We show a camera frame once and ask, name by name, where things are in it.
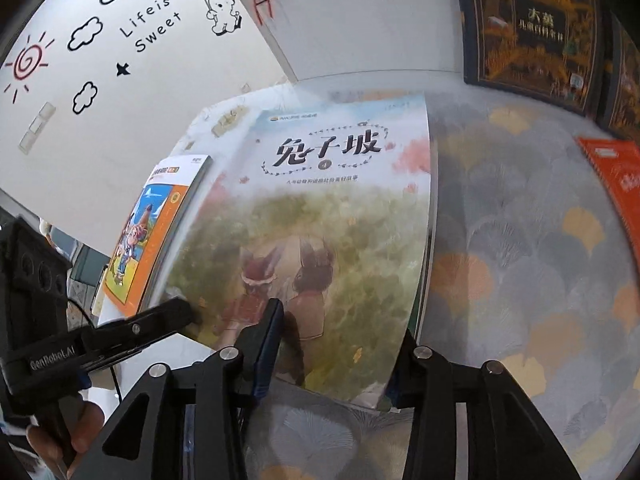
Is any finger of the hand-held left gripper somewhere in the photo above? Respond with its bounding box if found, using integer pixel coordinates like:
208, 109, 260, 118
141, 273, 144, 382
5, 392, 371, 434
82, 297, 195, 366

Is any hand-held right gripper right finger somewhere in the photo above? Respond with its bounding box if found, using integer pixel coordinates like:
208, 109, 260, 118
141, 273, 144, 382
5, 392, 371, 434
385, 331, 583, 480

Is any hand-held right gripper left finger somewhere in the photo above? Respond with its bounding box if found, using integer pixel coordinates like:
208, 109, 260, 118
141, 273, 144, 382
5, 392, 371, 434
67, 298, 286, 480

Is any rabbit meadow picture book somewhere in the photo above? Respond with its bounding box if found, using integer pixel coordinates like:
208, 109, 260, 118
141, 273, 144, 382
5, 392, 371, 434
165, 91, 433, 413

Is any person's left hand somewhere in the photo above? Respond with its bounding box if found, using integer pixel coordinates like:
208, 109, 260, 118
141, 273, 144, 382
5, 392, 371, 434
27, 392, 106, 472

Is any orange framed cartoon book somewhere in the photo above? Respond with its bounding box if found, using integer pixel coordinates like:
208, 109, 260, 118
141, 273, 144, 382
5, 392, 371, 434
97, 154, 213, 318

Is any red book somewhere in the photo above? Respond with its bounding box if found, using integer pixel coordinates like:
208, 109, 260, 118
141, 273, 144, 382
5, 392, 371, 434
575, 136, 640, 246

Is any white bookshelf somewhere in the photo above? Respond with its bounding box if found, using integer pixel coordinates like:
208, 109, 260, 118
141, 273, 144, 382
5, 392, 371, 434
247, 0, 473, 83

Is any ornate dark gold book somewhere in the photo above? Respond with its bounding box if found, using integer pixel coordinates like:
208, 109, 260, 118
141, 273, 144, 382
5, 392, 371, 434
452, 0, 603, 121
597, 10, 640, 141

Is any black cable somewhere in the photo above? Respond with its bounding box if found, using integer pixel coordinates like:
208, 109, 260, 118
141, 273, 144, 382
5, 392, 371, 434
67, 297, 123, 403

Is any black line wall decal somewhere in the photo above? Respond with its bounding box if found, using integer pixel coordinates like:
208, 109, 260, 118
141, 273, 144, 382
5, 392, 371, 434
0, 0, 246, 116

